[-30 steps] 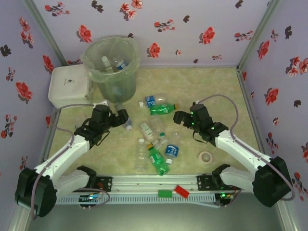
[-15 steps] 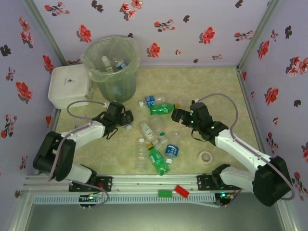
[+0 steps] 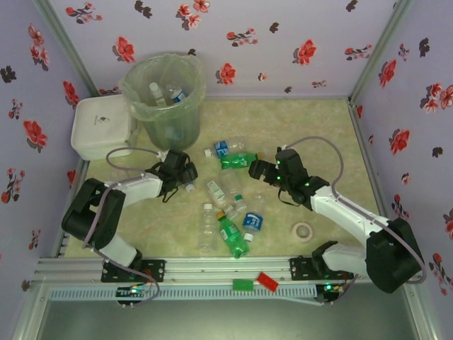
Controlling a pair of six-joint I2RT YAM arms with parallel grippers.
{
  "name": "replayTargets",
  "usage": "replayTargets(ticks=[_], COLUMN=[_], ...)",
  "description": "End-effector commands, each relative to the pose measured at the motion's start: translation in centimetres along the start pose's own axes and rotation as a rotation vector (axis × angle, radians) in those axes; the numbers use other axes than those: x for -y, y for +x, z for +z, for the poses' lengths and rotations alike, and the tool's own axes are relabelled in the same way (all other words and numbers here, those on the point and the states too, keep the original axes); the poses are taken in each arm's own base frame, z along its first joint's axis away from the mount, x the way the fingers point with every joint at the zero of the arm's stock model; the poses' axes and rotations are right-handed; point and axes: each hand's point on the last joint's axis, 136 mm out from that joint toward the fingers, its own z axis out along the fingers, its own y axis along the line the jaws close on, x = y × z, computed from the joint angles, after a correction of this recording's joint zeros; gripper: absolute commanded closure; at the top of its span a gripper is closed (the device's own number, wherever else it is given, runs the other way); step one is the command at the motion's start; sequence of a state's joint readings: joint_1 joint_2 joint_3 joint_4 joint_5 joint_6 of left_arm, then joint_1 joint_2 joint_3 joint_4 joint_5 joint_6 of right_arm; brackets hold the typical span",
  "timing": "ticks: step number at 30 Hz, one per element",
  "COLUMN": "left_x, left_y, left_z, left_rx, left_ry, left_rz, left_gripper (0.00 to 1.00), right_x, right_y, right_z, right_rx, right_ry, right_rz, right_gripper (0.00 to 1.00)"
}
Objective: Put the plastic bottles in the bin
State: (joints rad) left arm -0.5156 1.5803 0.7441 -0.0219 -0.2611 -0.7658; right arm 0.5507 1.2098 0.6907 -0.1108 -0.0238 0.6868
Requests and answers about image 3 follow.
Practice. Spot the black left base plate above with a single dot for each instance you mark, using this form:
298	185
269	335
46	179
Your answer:
155	269

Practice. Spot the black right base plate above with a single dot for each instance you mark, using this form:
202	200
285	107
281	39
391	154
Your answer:
301	269

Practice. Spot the aluminium frame post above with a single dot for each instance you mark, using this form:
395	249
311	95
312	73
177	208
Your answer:
380	49
67	49
30	311
423	318

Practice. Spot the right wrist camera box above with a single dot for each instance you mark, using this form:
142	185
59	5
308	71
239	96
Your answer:
282	148

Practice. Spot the green toy brick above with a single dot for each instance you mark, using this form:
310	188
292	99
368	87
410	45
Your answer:
243	285

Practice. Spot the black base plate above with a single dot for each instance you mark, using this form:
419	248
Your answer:
301	269
155	269

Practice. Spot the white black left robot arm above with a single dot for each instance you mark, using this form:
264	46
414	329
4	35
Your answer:
138	187

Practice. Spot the left controller board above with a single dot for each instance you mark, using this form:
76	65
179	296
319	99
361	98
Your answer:
132	291

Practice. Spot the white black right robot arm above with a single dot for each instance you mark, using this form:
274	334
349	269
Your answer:
347	212

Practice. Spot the clear bottle green cap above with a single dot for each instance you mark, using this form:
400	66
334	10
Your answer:
240	205

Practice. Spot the beige masking tape roll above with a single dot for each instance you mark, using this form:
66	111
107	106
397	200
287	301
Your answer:
296	226

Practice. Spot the green bottle yellow cap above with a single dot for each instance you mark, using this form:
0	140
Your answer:
231	237

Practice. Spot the controller board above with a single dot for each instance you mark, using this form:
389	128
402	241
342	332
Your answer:
329	288
132	291

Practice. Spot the blue-label bottle blue cap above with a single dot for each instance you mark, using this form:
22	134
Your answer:
179	95

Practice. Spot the red toy brick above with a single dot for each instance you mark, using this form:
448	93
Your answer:
268	281

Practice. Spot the right controller board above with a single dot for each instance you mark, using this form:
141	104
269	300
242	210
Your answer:
329	288

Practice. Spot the clear plastic bin liner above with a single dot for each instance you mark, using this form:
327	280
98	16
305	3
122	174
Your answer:
198	78

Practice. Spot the aluminium table side rail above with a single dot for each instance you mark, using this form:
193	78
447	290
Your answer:
81	170
368	159

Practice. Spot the crushed blue-label bottle white cap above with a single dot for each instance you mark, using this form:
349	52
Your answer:
253	221

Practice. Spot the white square lid box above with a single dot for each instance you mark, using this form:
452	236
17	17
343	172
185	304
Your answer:
95	127

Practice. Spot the aluminium mounting rail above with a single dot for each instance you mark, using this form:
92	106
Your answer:
212	269

